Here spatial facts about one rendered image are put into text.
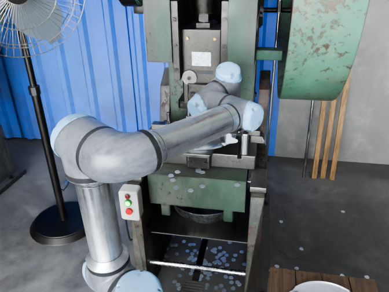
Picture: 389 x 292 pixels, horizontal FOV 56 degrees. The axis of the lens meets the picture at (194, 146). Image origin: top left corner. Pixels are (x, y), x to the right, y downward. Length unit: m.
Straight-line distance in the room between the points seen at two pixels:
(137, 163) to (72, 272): 1.37
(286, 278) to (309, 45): 0.84
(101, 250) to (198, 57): 0.77
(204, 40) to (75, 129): 0.71
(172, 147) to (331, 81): 0.57
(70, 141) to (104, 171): 0.11
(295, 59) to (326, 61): 0.08
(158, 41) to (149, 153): 0.69
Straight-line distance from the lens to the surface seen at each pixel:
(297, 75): 1.14
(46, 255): 2.19
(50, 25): 1.84
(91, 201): 0.90
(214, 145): 1.36
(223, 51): 1.34
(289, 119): 2.80
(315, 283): 1.47
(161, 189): 1.49
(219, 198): 1.47
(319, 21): 1.04
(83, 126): 0.81
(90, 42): 2.88
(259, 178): 1.44
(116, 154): 0.73
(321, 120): 2.57
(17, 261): 2.22
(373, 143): 2.98
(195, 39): 1.39
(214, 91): 1.05
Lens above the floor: 1.41
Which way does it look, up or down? 28 degrees down
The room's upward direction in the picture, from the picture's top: 1 degrees counter-clockwise
